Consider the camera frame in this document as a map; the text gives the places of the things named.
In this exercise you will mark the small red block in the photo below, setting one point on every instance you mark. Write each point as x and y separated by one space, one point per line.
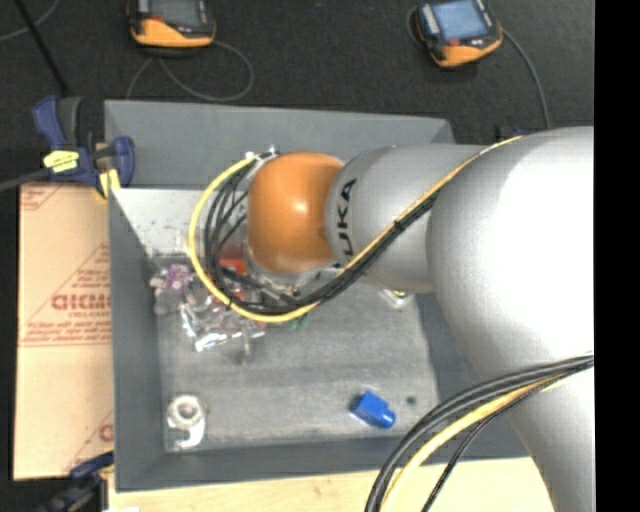
233 264

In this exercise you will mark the blue plastic cap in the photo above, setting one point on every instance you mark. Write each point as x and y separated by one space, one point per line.
374 410

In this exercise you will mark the brown cardboard board, red print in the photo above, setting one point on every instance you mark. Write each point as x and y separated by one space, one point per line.
60 310

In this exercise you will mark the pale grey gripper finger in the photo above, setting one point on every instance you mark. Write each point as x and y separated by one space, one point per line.
246 345

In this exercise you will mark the grey metal bin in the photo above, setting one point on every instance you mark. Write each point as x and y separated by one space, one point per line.
310 370

